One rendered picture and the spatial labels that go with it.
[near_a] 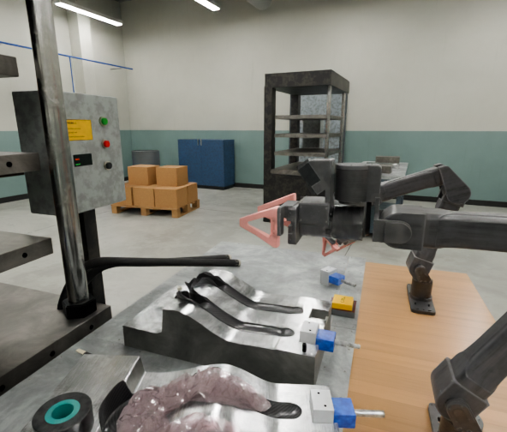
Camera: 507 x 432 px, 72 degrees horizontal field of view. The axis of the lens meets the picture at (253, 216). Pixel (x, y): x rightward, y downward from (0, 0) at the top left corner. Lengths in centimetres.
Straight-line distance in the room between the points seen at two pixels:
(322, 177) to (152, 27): 920
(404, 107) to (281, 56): 266
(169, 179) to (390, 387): 516
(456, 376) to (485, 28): 701
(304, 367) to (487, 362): 34
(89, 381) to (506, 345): 70
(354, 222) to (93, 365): 56
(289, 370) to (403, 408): 24
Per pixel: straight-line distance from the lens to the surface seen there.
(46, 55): 114
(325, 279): 132
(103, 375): 77
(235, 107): 821
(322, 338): 84
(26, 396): 97
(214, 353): 89
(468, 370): 70
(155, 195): 565
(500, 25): 752
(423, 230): 58
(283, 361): 83
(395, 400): 89
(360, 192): 57
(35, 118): 133
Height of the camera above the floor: 136
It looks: 14 degrees down
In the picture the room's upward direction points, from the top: straight up
